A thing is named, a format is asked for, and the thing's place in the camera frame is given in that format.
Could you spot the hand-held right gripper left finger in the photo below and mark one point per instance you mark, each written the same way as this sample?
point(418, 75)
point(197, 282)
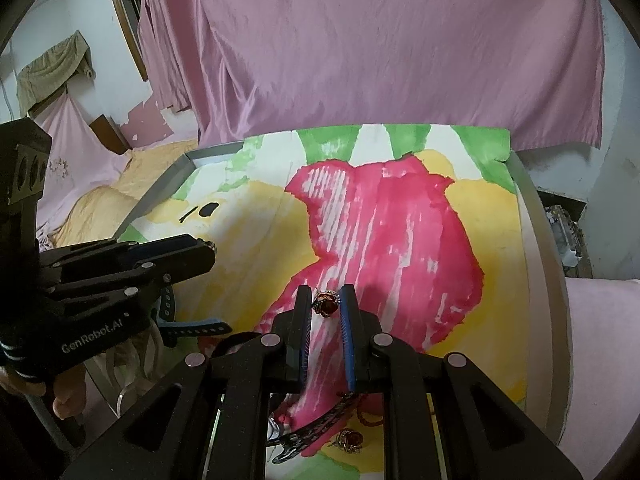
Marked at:
point(306, 340)

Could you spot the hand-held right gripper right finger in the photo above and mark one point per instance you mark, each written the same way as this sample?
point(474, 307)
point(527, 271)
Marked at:
point(346, 340)

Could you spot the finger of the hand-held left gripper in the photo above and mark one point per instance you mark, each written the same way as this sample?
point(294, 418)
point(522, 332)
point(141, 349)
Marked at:
point(175, 272)
point(165, 243)

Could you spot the gold earring red stone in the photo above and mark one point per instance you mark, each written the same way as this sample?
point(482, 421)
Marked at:
point(325, 305)
point(350, 441)

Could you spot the grey tray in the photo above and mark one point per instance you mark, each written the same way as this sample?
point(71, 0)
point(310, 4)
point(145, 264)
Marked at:
point(542, 240)

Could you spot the person's left hand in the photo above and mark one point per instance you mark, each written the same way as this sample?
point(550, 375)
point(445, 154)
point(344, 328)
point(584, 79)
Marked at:
point(67, 400)

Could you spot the white hair claw clip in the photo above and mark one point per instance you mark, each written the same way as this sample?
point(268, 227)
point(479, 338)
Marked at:
point(127, 375)

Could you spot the yellow blanket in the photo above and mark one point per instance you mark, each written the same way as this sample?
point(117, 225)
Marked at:
point(100, 205)

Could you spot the colourful painted paper sheet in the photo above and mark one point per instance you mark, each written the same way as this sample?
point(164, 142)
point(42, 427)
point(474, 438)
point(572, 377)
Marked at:
point(400, 240)

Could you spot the wooden headboard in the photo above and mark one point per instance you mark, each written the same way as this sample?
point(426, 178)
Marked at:
point(107, 132)

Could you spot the pink embroidered sheet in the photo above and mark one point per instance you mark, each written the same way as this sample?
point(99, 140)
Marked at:
point(70, 145)

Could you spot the tied pink curtain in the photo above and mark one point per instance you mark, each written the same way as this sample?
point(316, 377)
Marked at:
point(165, 60)

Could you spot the olive green cloth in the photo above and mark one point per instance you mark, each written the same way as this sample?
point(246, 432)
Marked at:
point(50, 72)

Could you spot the clear plastic box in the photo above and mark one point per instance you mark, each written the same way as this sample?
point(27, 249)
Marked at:
point(565, 232)

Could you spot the large pink curtain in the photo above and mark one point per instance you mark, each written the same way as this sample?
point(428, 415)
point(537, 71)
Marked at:
point(390, 45)

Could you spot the wooden window frame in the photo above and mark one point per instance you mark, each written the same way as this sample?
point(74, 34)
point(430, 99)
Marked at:
point(131, 30)

